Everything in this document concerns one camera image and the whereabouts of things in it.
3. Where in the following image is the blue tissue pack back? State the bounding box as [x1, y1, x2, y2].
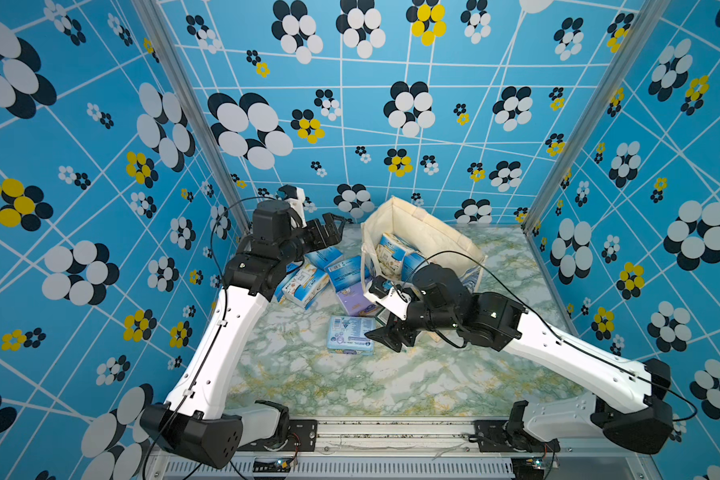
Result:
[304, 246, 343, 270]

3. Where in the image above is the orange white tissue pack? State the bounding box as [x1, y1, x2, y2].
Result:
[375, 232, 416, 279]
[282, 263, 329, 310]

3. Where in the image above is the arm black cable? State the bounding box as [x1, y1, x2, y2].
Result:
[140, 194, 289, 480]
[419, 248, 698, 423]

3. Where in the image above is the cream canvas tote bag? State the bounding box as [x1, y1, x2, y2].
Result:
[361, 197, 485, 292]

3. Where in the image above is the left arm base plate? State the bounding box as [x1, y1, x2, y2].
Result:
[238, 419, 319, 453]

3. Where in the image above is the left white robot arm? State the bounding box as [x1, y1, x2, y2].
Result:
[140, 199, 349, 469]

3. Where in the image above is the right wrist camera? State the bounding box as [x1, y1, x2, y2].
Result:
[363, 275, 412, 320]

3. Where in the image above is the blue tissue pack middle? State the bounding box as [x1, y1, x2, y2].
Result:
[326, 256, 370, 292]

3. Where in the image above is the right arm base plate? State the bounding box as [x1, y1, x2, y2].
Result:
[468, 420, 561, 454]

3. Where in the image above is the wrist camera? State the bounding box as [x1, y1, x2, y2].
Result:
[278, 184, 306, 227]
[363, 275, 412, 320]

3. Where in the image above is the purple tissue pack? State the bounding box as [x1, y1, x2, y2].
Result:
[336, 282, 379, 317]

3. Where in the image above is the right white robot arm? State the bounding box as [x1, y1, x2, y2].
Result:
[364, 264, 674, 454]

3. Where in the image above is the aluminium front rail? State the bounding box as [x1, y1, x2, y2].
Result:
[146, 417, 661, 479]

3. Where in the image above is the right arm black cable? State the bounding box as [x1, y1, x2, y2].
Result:
[419, 248, 698, 423]

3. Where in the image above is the orange white tissue pack back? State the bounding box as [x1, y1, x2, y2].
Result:
[282, 263, 329, 310]

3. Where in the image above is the light blue tissue pack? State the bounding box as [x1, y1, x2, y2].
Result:
[326, 316, 376, 355]

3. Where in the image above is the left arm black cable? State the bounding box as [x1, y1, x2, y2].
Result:
[140, 194, 289, 480]

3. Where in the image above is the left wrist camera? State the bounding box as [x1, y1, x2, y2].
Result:
[278, 184, 306, 227]

